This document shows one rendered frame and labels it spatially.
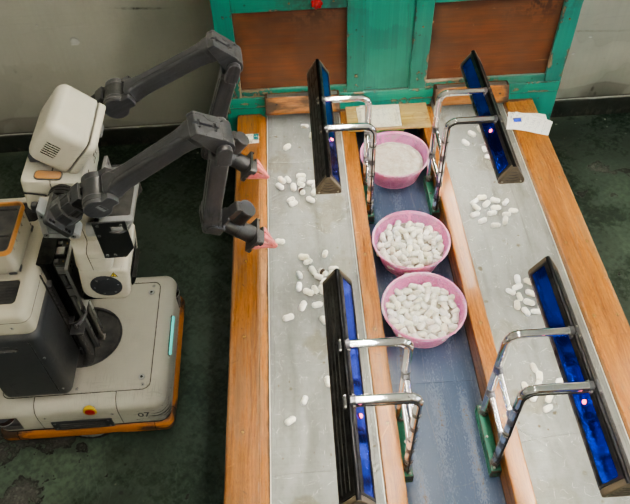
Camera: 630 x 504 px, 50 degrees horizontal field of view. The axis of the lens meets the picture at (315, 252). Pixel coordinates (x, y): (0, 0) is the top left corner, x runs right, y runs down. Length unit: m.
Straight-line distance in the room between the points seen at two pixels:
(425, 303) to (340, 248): 0.36
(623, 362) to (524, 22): 1.32
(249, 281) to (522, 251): 0.92
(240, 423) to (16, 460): 1.26
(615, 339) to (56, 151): 1.70
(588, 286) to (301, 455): 1.06
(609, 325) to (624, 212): 1.56
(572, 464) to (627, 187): 2.15
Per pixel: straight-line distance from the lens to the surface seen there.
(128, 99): 2.18
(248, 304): 2.18
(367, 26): 2.68
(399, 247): 2.36
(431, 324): 2.17
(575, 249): 2.43
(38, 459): 2.97
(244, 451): 1.93
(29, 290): 2.36
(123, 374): 2.71
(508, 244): 2.42
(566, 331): 1.76
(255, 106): 2.85
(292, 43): 2.70
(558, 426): 2.06
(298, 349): 2.10
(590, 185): 3.84
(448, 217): 2.43
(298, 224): 2.42
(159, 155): 1.77
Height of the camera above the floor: 2.50
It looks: 49 degrees down
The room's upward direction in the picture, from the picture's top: 3 degrees counter-clockwise
